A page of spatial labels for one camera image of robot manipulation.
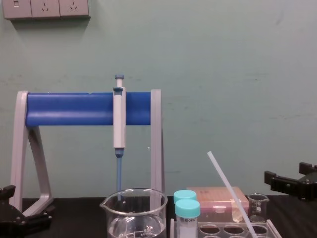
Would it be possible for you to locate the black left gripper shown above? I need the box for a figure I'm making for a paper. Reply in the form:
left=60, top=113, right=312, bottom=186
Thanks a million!
left=0, top=184, right=53, bottom=238

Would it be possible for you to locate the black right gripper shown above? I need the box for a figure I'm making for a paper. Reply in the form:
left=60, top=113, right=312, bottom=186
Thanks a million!
left=264, top=162, right=317, bottom=202

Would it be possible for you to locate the white stirring rod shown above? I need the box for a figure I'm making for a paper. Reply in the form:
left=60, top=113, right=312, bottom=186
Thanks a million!
left=207, top=150, right=259, bottom=238

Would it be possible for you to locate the small glass beaker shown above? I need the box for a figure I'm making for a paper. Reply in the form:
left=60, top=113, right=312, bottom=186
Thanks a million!
left=247, top=193, right=270, bottom=223

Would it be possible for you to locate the pink pipette tip box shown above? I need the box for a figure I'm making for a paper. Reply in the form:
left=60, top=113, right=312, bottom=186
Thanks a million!
left=186, top=186, right=250, bottom=223

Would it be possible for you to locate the clear acrylic tube rack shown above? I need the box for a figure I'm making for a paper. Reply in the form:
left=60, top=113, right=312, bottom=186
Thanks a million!
left=170, top=217, right=283, bottom=238

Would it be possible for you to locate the grey and blue pipette stand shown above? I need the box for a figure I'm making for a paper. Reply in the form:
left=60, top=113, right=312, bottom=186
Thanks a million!
left=9, top=90, right=166, bottom=222

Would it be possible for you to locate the large glass beaker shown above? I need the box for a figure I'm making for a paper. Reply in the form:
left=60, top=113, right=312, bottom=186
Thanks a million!
left=99, top=188, right=169, bottom=238

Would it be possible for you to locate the teal capped plastic tube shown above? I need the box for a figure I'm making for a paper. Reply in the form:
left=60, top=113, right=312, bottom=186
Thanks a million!
left=173, top=190, right=198, bottom=207
left=174, top=199, right=201, bottom=238

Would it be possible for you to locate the white and blue pipette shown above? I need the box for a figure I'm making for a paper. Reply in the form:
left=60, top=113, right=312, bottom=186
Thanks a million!
left=112, top=74, right=127, bottom=202

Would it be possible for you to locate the grey wall socket panel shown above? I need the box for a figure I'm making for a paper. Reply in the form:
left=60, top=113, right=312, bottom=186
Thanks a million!
left=1, top=0, right=91, bottom=20

